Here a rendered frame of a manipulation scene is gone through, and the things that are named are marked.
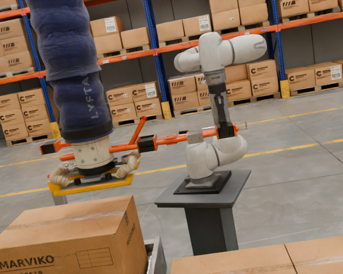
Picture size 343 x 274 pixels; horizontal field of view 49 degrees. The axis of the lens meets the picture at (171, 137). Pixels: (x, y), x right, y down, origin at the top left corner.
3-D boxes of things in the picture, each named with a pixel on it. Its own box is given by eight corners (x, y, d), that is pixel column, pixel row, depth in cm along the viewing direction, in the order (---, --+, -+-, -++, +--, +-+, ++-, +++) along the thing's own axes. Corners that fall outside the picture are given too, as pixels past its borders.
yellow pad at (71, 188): (54, 197, 162) (50, 186, 161) (61, 188, 172) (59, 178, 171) (130, 185, 159) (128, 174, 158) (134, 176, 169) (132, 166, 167)
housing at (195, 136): (188, 144, 165) (186, 135, 164) (188, 141, 171) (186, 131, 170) (203, 142, 164) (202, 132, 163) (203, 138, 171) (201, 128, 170)
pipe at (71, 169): (53, 187, 163) (49, 175, 162) (71, 168, 187) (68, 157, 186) (129, 175, 160) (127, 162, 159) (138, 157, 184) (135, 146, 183)
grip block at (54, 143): (41, 155, 196) (38, 145, 195) (47, 150, 205) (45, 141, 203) (56, 152, 195) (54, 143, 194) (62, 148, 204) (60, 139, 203)
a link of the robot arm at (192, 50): (173, 52, 203) (197, 45, 204) (168, 54, 220) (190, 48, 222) (180, 76, 205) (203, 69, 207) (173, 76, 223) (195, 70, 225)
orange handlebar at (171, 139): (36, 167, 171) (34, 160, 171) (58, 148, 201) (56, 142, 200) (240, 134, 163) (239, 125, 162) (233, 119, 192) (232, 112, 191)
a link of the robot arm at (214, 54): (206, 73, 154) (236, 66, 156) (198, 33, 150) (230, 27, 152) (198, 72, 164) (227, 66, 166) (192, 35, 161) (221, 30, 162)
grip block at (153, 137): (138, 154, 165) (135, 141, 164) (140, 148, 175) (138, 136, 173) (157, 151, 165) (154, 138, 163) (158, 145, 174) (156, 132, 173)
